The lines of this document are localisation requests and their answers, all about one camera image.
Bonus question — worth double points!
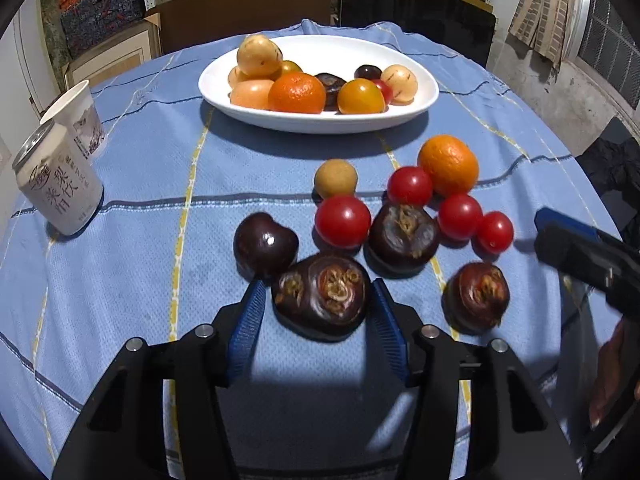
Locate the white oval plate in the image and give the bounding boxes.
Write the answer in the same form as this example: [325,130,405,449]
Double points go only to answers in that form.
[198,34,439,134]

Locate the white paper cup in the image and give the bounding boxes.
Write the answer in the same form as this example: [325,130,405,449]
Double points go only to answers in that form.
[40,79,105,159]

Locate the yellow-orange tomato on plate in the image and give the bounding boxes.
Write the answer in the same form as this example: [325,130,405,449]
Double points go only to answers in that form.
[270,61,302,80]

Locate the blue checked tablecloth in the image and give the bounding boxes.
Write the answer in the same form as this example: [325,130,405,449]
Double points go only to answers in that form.
[0,18,626,480]

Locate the large orange mandarin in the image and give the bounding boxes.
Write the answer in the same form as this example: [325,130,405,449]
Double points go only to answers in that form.
[269,72,326,114]

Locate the pale speckled fruit on plate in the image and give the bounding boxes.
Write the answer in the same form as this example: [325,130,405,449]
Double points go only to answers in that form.
[381,64,419,105]

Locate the red cherry tomato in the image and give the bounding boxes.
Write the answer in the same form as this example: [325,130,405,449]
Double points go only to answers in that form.
[314,195,371,249]
[386,166,433,207]
[437,194,483,242]
[475,211,514,255]

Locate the dark purple plum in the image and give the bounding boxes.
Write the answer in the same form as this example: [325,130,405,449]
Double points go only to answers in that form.
[233,211,299,282]

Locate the small dark cherry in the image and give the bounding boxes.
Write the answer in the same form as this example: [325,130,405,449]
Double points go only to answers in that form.
[354,64,382,80]

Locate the red tomato on plate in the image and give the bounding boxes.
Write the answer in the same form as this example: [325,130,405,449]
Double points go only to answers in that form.
[371,79,393,105]

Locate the tan longan fruit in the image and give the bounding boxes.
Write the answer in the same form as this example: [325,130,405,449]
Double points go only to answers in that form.
[314,159,358,200]

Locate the framed wooden picture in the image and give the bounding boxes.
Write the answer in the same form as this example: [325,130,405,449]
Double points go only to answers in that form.
[64,21,162,89]

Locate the beige patterned curtain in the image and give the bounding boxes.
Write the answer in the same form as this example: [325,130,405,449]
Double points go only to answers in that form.
[509,0,574,70]

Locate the small orange mandarin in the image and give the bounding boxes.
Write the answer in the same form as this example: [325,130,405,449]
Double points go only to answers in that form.
[418,134,480,197]

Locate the dark wooden board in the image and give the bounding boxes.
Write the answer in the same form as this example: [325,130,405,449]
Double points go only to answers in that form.
[148,0,331,53]

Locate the white beverage can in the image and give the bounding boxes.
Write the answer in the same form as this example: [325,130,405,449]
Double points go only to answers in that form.
[12,119,104,236]

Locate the black panel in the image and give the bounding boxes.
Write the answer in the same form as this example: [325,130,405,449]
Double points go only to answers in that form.
[340,0,496,67]

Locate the large dark water chestnut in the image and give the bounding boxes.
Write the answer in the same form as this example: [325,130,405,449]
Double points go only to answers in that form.
[271,252,371,342]

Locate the orange-yellow tomato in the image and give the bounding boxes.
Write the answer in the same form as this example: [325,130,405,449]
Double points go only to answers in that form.
[337,78,386,115]

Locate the peach coloured fruit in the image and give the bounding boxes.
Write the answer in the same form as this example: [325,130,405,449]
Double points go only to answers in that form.
[230,79,273,110]

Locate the pale yellow potato fruit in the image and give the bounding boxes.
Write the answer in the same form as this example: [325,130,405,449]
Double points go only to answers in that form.
[236,35,283,76]

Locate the person's hand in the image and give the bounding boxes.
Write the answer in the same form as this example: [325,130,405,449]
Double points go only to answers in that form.
[589,318,639,428]

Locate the brown water chestnut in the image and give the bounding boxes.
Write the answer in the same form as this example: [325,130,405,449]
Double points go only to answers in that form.
[442,262,511,335]

